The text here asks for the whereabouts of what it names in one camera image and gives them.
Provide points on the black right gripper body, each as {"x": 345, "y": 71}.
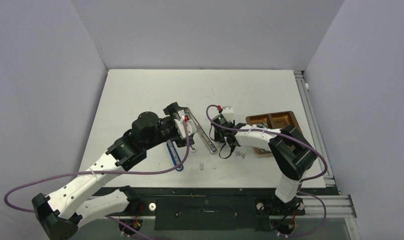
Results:
{"x": 219, "y": 137}

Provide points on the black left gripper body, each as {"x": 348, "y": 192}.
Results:
{"x": 167, "y": 127}

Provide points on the silver black stapler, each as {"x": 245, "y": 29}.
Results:
{"x": 212, "y": 149}

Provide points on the blue stapler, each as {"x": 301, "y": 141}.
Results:
{"x": 176, "y": 160}

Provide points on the brown plastic divided tray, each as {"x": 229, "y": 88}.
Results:
{"x": 275, "y": 120}

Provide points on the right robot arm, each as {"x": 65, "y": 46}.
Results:
{"x": 293, "y": 154}

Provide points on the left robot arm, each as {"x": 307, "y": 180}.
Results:
{"x": 62, "y": 212}

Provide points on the pile of grey staples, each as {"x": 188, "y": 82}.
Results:
{"x": 263, "y": 125}

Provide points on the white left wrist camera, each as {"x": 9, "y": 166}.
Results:
{"x": 185, "y": 126}

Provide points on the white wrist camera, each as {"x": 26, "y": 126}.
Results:
{"x": 185, "y": 126}
{"x": 227, "y": 110}

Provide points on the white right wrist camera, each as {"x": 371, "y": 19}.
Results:
{"x": 227, "y": 110}

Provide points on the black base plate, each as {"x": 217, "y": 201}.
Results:
{"x": 201, "y": 209}

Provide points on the aluminium frame rail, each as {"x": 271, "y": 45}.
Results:
{"x": 129, "y": 92}

